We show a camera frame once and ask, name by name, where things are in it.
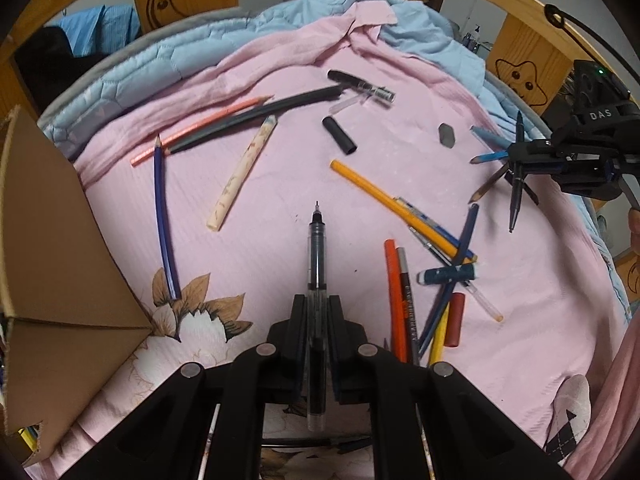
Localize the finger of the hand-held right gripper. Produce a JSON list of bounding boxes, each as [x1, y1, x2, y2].
[[506, 140, 557, 162]]

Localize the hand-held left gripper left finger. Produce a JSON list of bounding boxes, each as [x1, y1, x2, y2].
[[65, 294, 308, 480]]

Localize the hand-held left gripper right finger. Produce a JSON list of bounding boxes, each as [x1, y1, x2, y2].
[[326, 295, 571, 480]]

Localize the brown pencil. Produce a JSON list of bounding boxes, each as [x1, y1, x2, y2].
[[468, 164, 512, 205]]

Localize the clear black-ink pen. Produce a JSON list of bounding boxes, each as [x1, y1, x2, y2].
[[305, 201, 329, 433]]

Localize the navy pencil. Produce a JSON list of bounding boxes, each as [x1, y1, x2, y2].
[[417, 203, 481, 357]]

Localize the navy patterned tube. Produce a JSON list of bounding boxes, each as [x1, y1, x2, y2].
[[417, 265, 477, 287]]

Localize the brown cardboard box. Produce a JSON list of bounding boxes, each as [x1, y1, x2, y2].
[[0, 105, 153, 467]]

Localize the person's right hand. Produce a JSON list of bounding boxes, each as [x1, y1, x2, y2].
[[627, 206, 640, 256]]

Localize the dark grey pencil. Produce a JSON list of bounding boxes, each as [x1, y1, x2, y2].
[[396, 246, 421, 367]]

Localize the orange pen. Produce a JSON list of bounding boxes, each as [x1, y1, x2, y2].
[[383, 239, 409, 363]]

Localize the yellow pencil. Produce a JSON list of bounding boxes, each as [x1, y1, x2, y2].
[[426, 305, 452, 367]]

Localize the thin white pen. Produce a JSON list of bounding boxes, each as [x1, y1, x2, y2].
[[199, 402, 221, 480]]

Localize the red crayon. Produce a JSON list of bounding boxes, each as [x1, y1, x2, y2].
[[442, 291, 466, 349]]

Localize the blue patterned pencil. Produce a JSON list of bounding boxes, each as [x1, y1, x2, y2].
[[397, 196, 463, 257]]

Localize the thin clear pen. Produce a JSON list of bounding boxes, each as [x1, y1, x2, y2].
[[409, 226, 505, 323]]

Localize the orange-yellow pencil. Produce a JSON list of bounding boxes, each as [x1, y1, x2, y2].
[[329, 159, 478, 264]]

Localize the pink floral bed sheet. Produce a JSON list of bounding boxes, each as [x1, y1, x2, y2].
[[25, 1, 626, 480]]

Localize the cream patterned pencil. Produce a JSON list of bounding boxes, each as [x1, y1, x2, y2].
[[206, 114, 279, 232]]

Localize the dark blue pencil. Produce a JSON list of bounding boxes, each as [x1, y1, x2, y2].
[[152, 133, 182, 302]]

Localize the black pen cap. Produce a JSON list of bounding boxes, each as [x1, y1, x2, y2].
[[321, 116, 359, 156]]

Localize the clear pen cap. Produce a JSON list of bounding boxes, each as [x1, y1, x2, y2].
[[327, 94, 362, 117]]

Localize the black pen with clear cap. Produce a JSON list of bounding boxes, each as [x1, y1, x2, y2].
[[327, 69, 397, 109]]

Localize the white argyle sock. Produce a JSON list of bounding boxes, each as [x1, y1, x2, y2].
[[544, 374, 592, 467]]

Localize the long black pencil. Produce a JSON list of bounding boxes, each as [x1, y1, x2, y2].
[[162, 85, 345, 157]]

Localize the salmon pink pencil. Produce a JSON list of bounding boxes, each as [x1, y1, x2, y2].
[[130, 95, 275, 167]]

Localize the person's pink pants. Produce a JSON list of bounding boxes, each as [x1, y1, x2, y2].
[[567, 327, 640, 480]]

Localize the light blue quilt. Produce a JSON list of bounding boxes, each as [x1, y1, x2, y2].
[[37, 0, 631, 311]]

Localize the blue shirt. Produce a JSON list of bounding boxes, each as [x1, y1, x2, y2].
[[59, 4, 142, 57]]

